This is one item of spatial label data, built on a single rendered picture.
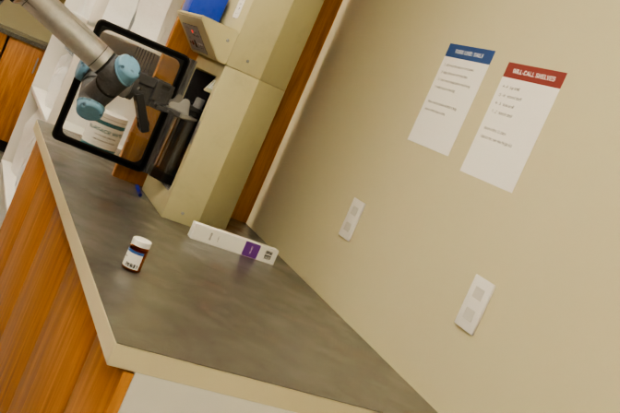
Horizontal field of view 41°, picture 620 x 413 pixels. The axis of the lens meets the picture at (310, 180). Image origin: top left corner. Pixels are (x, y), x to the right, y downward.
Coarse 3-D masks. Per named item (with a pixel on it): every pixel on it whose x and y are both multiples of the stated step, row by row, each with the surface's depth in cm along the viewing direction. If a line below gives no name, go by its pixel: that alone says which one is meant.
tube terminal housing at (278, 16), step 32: (256, 0) 230; (288, 0) 234; (320, 0) 250; (256, 32) 233; (288, 32) 240; (256, 64) 235; (288, 64) 249; (224, 96) 234; (256, 96) 239; (224, 128) 236; (256, 128) 248; (192, 160) 235; (224, 160) 238; (160, 192) 245; (192, 192) 237; (224, 192) 247; (224, 224) 257
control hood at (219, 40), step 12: (180, 12) 251; (192, 24) 241; (204, 24) 227; (216, 24) 228; (204, 36) 233; (216, 36) 229; (228, 36) 230; (216, 48) 230; (228, 48) 231; (216, 60) 233
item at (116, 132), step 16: (112, 32) 252; (112, 48) 253; (128, 48) 254; (144, 48) 255; (144, 64) 256; (160, 64) 257; (176, 64) 258; (112, 112) 257; (128, 112) 258; (160, 112) 260; (64, 128) 254; (80, 128) 256; (96, 128) 257; (112, 128) 258; (128, 128) 259; (96, 144) 257; (112, 144) 258; (128, 144) 260; (144, 144) 261
